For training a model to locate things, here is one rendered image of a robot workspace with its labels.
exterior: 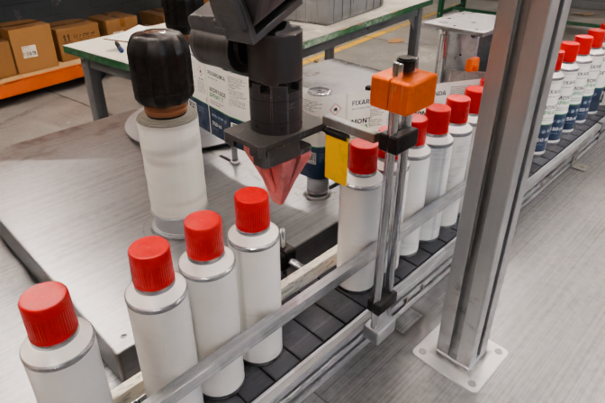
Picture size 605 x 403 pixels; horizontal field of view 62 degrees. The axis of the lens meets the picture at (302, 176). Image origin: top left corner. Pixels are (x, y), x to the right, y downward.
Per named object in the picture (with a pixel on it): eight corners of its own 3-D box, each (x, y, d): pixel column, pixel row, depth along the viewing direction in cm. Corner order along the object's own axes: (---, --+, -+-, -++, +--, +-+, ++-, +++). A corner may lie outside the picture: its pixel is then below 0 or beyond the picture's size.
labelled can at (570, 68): (538, 132, 110) (562, 38, 100) (563, 139, 107) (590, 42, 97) (528, 139, 107) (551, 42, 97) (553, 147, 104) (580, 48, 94)
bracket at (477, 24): (463, 14, 95) (464, 9, 94) (520, 23, 88) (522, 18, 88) (423, 26, 86) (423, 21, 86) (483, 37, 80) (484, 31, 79)
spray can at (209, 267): (224, 352, 57) (208, 197, 47) (255, 379, 54) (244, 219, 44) (185, 380, 54) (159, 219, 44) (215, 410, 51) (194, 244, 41)
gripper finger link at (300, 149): (229, 207, 60) (222, 133, 55) (273, 185, 64) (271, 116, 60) (267, 230, 56) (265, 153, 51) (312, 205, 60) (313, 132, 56)
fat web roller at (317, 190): (317, 184, 90) (319, 83, 81) (336, 193, 88) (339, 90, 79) (299, 193, 88) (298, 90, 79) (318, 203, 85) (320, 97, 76)
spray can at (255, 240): (262, 325, 61) (254, 174, 51) (292, 348, 58) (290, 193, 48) (227, 348, 58) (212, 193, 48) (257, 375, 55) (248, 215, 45)
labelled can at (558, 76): (523, 143, 106) (546, 45, 96) (548, 151, 102) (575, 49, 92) (512, 151, 102) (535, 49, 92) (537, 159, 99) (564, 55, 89)
